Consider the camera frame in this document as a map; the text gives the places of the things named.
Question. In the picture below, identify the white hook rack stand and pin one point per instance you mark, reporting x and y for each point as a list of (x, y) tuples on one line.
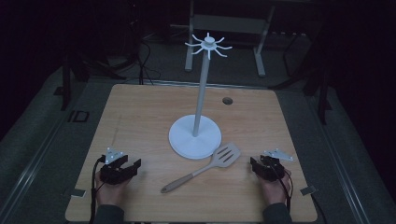
[(196, 137)]

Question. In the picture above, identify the person's left hand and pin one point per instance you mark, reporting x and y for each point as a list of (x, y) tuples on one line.
[(110, 191)]

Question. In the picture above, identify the person's right hand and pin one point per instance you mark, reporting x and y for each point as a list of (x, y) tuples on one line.
[(275, 189)]

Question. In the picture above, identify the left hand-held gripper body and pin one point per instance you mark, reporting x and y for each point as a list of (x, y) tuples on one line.
[(109, 174)]

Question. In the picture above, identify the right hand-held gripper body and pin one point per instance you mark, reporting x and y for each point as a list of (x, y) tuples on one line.
[(272, 169)]

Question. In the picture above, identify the grey tape strip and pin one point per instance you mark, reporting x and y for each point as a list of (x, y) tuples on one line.
[(308, 190), (78, 193)]

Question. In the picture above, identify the beige slotted spatula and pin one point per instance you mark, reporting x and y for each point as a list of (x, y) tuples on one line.
[(202, 168)]

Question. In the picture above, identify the black floor bracket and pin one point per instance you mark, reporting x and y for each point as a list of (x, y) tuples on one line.
[(78, 116)]

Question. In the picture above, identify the white metal frame stand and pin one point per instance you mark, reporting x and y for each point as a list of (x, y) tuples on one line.
[(229, 24)]

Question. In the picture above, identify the black metal stand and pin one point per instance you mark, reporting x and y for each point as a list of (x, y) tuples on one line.
[(322, 90), (66, 84)]

